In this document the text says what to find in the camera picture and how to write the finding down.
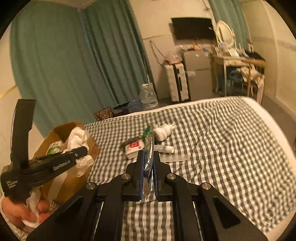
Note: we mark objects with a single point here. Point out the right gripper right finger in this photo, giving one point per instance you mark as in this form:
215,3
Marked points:
200,212

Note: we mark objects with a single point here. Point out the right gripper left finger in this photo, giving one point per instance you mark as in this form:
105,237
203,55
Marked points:
95,212

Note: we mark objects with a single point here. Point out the white packet red label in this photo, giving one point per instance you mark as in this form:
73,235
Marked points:
132,149

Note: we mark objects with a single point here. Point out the small white tube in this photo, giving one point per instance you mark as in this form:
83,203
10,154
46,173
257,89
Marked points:
164,149

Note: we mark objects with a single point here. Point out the green snack wrapper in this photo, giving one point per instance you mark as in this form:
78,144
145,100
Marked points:
146,132

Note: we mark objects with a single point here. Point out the person's left hand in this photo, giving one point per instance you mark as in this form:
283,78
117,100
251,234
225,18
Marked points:
17,212

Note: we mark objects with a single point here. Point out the cardboard box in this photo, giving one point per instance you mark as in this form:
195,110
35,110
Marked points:
61,188

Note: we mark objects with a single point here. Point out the green white carton box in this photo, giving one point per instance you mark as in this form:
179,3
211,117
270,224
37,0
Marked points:
54,147

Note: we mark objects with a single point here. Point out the white crumpled tissue pile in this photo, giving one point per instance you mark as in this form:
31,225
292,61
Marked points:
77,141

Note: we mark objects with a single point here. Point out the checkered bed sheet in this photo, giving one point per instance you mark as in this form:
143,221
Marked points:
232,143

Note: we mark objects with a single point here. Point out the large clear water bottle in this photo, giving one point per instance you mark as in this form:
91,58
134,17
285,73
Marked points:
148,97

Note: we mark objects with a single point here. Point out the white suitcase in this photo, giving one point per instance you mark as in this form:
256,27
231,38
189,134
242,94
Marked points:
177,81

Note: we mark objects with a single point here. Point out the green curtain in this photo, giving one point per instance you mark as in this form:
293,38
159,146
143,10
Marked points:
231,13
74,62

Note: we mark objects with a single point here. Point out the grey mini fridge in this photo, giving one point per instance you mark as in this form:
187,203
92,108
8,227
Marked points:
198,71

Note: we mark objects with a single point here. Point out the white dressing table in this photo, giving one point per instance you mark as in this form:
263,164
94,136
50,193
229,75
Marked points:
229,63

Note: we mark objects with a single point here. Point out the oval white mirror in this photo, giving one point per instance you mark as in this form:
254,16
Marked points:
225,33

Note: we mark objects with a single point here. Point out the black wall television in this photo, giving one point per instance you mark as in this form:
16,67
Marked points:
193,28

